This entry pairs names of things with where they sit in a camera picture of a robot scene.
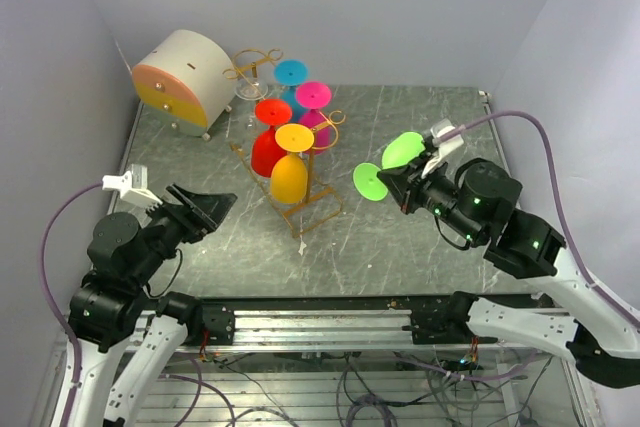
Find red wine glass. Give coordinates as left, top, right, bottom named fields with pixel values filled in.
left=251, top=99, right=292, bottom=178

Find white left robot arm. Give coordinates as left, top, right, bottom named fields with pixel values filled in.
left=51, top=184, right=237, bottom=426

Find pink wine glass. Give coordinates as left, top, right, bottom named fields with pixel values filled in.
left=295, top=81, right=332, bottom=155

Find green wine glass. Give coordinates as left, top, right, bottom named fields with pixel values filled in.
left=352, top=131, right=425, bottom=201

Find blue wine glass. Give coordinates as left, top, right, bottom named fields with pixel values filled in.
left=274, top=59, right=308, bottom=123

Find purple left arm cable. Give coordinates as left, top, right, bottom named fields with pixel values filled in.
left=40, top=182, right=109, bottom=423

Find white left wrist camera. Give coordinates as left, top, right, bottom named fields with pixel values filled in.
left=102, top=164, right=162, bottom=209

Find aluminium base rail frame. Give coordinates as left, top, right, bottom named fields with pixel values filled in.
left=29, top=296, right=596, bottom=427

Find orange wine glass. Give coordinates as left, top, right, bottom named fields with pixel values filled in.
left=270, top=123, right=315, bottom=204

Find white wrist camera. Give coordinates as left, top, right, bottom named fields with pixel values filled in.
left=421, top=119, right=464, bottom=179
left=102, top=164, right=162, bottom=209

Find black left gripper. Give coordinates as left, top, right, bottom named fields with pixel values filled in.
left=129, top=179, right=237, bottom=284

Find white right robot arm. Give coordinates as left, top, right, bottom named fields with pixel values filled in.
left=376, top=157, right=639, bottom=389

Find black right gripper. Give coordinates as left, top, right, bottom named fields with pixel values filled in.
left=377, top=149, right=483, bottom=244

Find clear wine glass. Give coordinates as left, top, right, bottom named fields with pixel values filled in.
left=233, top=78, right=269, bottom=130

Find loose cables under table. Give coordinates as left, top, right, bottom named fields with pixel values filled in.
left=159, top=346, right=541, bottom=427

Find round white drawer cabinet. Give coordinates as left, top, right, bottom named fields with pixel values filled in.
left=132, top=29, right=235, bottom=140

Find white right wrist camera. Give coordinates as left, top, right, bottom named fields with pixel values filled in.
left=421, top=119, right=464, bottom=179

